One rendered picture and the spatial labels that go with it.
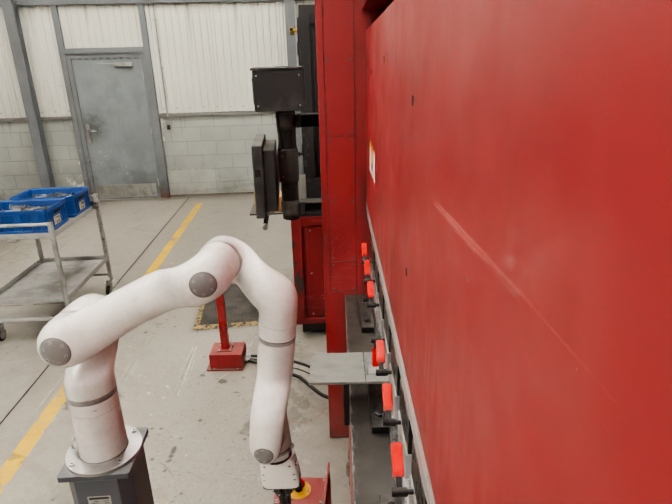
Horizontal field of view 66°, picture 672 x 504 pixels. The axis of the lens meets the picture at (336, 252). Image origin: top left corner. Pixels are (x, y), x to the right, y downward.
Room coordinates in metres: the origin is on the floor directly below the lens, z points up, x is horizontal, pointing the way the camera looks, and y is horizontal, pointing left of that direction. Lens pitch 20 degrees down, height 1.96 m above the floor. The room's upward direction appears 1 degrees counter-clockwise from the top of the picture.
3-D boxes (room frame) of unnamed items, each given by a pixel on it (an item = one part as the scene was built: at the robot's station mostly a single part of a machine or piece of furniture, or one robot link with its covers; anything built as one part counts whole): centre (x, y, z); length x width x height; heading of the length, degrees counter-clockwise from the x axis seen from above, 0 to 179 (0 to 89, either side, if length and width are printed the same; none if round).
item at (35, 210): (3.82, 2.35, 0.92); 0.50 x 0.36 x 0.18; 93
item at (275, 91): (2.77, 0.27, 1.53); 0.51 x 0.25 x 0.85; 4
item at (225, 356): (3.17, 0.78, 0.41); 0.25 x 0.20 x 0.83; 90
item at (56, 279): (3.99, 2.35, 0.47); 0.90 x 0.66 x 0.95; 3
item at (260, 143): (2.71, 0.35, 1.42); 0.45 x 0.12 x 0.36; 4
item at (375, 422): (1.47, -0.12, 0.89); 0.30 x 0.05 x 0.03; 0
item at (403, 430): (0.93, -0.18, 1.20); 0.15 x 0.09 x 0.17; 0
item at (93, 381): (1.16, 0.63, 1.30); 0.19 x 0.12 x 0.24; 177
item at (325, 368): (1.51, -0.03, 1.00); 0.26 x 0.18 x 0.01; 90
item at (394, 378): (1.13, -0.18, 1.20); 0.15 x 0.09 x 0.17; 0
